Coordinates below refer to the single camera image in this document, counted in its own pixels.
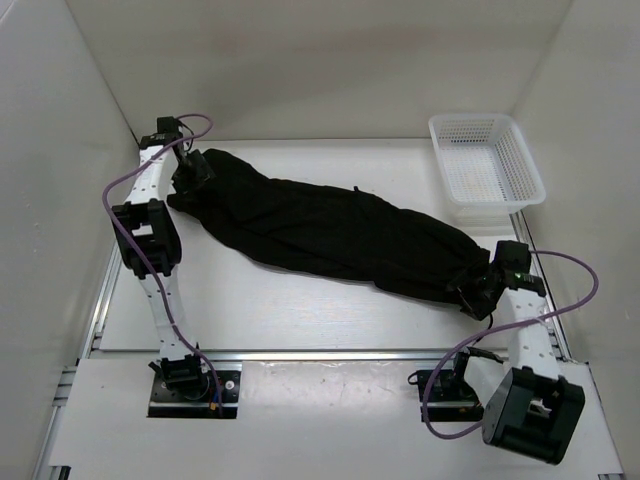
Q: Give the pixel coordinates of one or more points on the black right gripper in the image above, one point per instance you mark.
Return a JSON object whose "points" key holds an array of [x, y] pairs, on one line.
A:
{"points": [[465, 282]]}

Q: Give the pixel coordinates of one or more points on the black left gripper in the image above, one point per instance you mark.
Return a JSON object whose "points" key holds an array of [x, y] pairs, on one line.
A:
{"points": [[203, 175]]}

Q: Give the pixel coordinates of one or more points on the black trousers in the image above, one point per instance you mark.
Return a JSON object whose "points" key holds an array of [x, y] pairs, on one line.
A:
{"points": [[344, 234]]}

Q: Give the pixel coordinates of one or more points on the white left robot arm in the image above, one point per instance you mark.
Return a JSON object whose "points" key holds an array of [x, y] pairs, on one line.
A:
{"points": [[150, 247]]}

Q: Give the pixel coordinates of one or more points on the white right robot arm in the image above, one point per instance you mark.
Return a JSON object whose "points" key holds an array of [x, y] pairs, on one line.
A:
{"points": [[529, 407]]}

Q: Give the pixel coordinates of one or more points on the white perforated plastic basket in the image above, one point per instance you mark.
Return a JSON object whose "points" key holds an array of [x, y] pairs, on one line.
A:
{"points": [[487, 170]]}

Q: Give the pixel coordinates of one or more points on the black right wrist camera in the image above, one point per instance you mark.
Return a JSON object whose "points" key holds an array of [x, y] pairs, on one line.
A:
{"points": [[513, 256]]}

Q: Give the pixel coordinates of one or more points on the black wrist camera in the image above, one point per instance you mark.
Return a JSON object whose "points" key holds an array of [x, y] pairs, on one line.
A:
{"points": [[513, 256], [168, 125]]}

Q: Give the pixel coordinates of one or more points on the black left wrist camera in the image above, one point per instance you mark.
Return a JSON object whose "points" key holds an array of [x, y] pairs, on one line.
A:
{"points": [[168, 125]]}

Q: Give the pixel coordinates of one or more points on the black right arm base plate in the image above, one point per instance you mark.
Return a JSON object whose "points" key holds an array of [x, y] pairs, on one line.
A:
{"points": [[452, 400]]}

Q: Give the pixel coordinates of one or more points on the aluminium front frame rail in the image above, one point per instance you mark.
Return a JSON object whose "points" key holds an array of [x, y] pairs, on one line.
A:
{"points": [[286, 355]]}

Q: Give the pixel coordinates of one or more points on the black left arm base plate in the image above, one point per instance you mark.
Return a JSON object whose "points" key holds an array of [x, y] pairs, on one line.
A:
{"points": [[200, 402]]}

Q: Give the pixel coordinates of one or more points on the aluminium left frame rail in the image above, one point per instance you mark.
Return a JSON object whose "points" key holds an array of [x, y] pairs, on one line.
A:
{"points": [[91, 342]]}

